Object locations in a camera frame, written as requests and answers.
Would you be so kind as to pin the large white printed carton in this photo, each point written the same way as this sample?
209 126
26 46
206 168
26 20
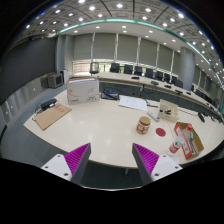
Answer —
82 91

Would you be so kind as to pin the black desk phone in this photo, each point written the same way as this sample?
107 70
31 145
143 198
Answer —
109 95

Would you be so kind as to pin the small beige cardboard box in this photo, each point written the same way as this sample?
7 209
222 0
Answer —
168 110

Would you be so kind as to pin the white paper sheet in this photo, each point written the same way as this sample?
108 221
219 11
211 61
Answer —
132 102

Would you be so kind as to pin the clear red-capped water bottle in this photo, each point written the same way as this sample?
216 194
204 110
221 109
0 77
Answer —
174 146

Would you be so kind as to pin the red and cream mug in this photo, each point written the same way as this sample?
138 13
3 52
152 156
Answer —
143 126

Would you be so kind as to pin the black desk microphone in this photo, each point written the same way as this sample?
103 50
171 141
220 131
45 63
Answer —
201 117

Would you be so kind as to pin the group of ceiling lights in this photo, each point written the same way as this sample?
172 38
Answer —
119 5

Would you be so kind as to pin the black flat device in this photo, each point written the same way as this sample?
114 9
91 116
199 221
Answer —
48 103

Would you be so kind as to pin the open red-sided cardboard box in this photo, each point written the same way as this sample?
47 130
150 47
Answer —
196 141

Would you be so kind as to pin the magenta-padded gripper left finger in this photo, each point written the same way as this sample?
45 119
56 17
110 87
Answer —
78 159

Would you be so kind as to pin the flat brown cardboard sheet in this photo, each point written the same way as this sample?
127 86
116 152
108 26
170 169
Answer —
51 116

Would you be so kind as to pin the grey boxy monitor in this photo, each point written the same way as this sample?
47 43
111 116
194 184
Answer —
55 80

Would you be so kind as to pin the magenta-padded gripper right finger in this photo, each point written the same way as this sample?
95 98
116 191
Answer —
146 159

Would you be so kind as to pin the flat round red coaster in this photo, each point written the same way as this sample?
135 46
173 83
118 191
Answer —
160 132

